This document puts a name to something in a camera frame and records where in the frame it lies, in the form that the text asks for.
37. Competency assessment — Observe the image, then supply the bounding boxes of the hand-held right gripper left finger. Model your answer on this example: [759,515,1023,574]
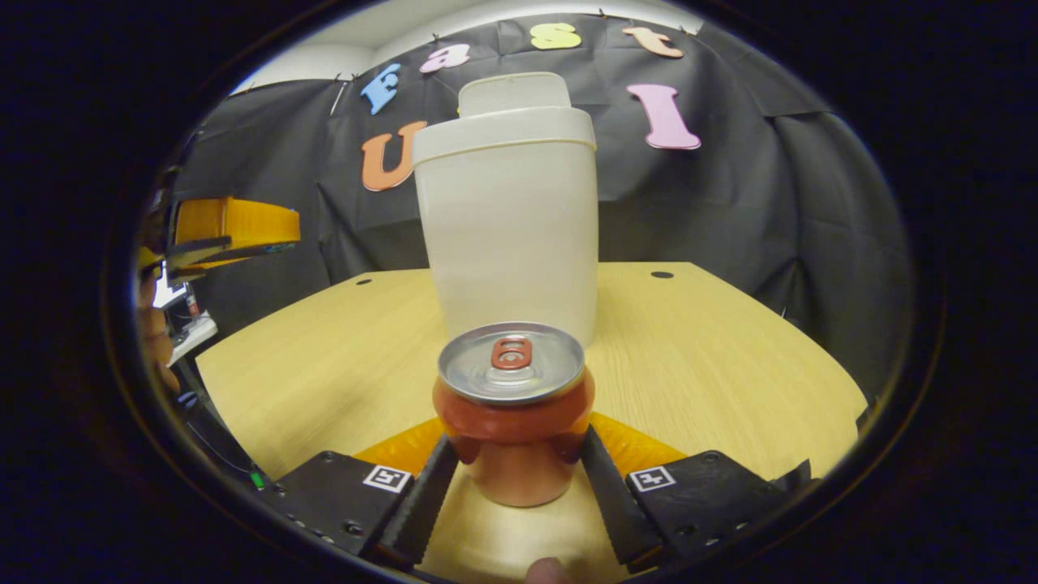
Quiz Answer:
[272,418,461,569]

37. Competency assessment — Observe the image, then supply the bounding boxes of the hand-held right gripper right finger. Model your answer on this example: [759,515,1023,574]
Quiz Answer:
[577,412,812,569]

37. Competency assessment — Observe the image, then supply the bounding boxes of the red pop can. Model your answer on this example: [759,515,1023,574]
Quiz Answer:
[432,322,595,508]

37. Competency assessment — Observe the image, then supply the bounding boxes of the white desktop garbage bin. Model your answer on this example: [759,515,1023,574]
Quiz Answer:
[412,71,599,350]

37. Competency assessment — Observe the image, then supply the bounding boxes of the wooden desktop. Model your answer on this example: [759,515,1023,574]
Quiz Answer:
[195,261,869,583]

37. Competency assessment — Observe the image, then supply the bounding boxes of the bright display screen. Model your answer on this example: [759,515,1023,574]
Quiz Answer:
[154,268,189,309]

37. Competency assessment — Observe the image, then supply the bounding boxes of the white side table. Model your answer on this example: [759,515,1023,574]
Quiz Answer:
[168,315,218,366]

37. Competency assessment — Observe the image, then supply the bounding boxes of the black backdrop cloth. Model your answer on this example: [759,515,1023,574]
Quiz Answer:
[174,16,913,398]

